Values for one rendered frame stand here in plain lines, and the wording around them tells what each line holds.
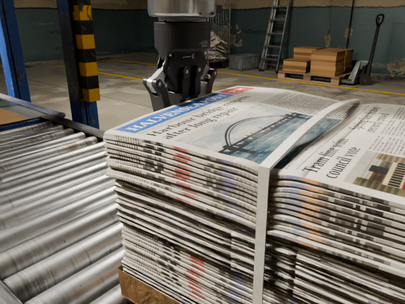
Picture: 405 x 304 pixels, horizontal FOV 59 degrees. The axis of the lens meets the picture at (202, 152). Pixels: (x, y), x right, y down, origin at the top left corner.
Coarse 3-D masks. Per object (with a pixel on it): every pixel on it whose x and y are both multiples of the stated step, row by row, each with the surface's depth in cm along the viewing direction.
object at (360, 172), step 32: (384, 128) 37; (352, 160) 28; (384, 160) 29; (320, 192) 25; (352, 192) 24; (384, 192) 24; (320, 224) 26; (352, 224) 25; (384, 224) 23; (320, 256) 27; (352, 256) 25; (384, 256) 24; (320, 288) 28; (352, 288) 26; (384, 288) 25
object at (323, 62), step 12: (300, 48) 694; (312, 48) 680; (336, 48) 680; (288, 60) 674; (300, 60) 666; (312, 60) 646; (324, 60) 632; (336, 60) 620; (348, 60) 661; (288, 72) 680; (300, 72) 666; (312, 72) 651; (324, 72) 637; (336, 72) 630; (348, 72) 670; (336, 84) 628
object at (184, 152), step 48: (240, 96) 50; (288, 96) 50; (144, 144) 34; (192, 144) 32; (240, 144) 33; (144, 192) 37; (192, 192) 33; (144, 240) 40; (192, 240) 35; (192, 288) 37
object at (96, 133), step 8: (48, 120) 125; (56, 120) 124; (64, 120) 124; (64, 128) 119; (72, 128) 116; (80, 128) 115; (88, 128) 115; (96, 128) 115; (88, 136) 111; (96, 136) 108
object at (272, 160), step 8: (336, 104) 41; (344, 104) 42; (320, 112) 37; (328, 112) 37; (312, 120) 35; (320, 120) 35; (304, 128) 33; (296, 136) 32; (288, 144) 30; (272, 152) 29; (280, 152) 29; (264, 160) 28; (272, 160) 28
